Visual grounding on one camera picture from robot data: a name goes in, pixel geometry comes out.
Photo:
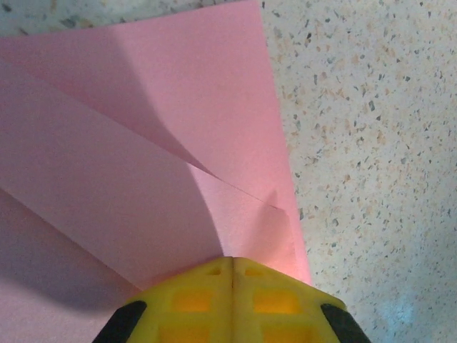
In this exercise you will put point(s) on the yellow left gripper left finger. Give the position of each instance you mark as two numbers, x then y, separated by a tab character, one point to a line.
185	321

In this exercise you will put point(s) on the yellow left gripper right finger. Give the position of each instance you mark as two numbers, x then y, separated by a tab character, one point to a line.
285	321

